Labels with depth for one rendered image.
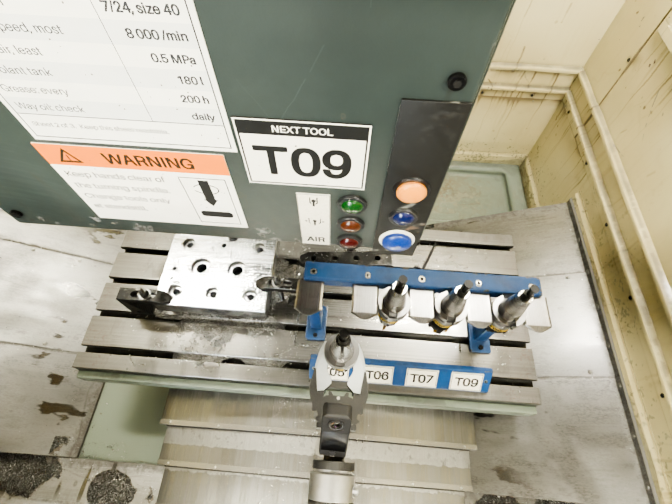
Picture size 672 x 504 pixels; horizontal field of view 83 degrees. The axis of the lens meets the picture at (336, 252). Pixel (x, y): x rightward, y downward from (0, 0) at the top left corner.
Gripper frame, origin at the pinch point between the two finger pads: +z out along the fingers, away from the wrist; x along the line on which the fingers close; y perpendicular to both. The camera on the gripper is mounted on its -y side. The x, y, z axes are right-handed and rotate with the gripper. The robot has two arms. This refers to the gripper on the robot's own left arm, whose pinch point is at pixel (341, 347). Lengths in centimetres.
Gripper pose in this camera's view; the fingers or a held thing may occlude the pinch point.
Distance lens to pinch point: 73.5
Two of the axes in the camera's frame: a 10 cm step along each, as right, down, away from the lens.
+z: 0.7, -8.8, 4.7
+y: -0.2, 4.7, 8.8
